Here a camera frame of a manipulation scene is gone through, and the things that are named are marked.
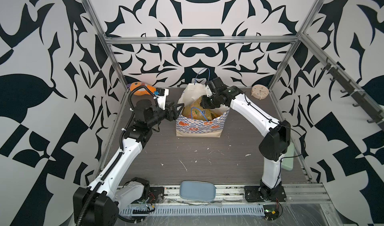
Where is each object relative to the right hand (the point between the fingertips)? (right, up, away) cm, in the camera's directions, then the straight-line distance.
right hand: (201, 103), depth 84 cm
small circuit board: (+32, -51, -13) cm, 62 cm away
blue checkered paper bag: (-8, -13, -5) cm, 16 cm away
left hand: (-11, +2, -13) cm, 17 cm away
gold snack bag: (-3, -5, +1) cm, 6 cm away
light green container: (+45, -32, -4) cm, 56 cm away
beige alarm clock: (+46, +9, +32) cm, 57 cm away
